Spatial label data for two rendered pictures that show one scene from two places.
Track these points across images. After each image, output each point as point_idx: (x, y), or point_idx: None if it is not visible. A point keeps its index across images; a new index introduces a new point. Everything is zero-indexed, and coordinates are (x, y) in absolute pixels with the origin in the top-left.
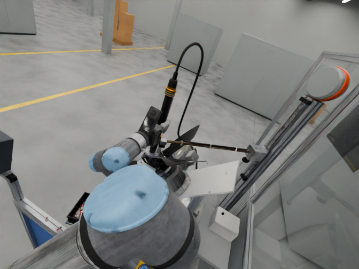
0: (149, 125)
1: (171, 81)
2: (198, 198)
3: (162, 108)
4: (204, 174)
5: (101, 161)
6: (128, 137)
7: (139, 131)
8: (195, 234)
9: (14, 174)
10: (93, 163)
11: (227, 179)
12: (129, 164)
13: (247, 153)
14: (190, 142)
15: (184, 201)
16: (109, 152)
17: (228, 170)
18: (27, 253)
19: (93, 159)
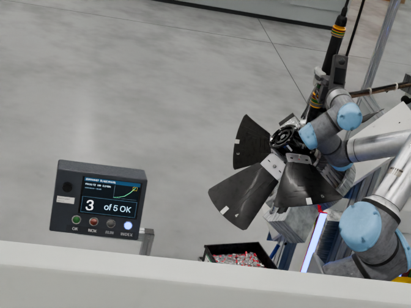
0: (341, 76)
1: (342, 19)
2: (370, 181)
3: (331, 55)
4: None
5: (329, 128)
6: (339, 95)
7: (333, 87)
8: None
9: (150, 228)
10: (316, 135)
11: (409, 126)
12: (246, 174)
13: (407, 88)
14: (351, 93)
15: (330, 215)
16: (349, 108)
17: (399, 118)
18: (394, 162)
19: (314, 131)
